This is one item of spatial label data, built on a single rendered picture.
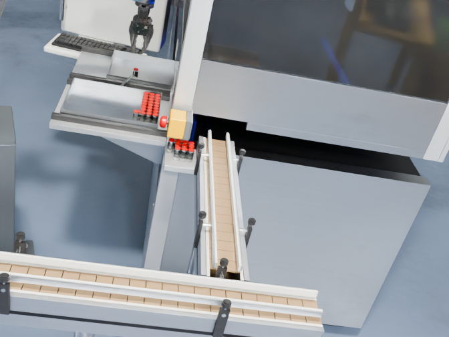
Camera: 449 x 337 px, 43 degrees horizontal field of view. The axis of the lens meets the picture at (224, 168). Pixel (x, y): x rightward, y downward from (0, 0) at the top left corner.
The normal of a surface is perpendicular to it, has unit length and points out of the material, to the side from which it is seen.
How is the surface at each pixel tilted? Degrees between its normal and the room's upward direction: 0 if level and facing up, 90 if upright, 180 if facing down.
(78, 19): 90
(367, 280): 90
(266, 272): 90
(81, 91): 0
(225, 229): 0
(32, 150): 0
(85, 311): 90
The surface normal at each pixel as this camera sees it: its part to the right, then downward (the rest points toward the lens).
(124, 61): 0.21, -0.82
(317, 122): 0.04, 0.55
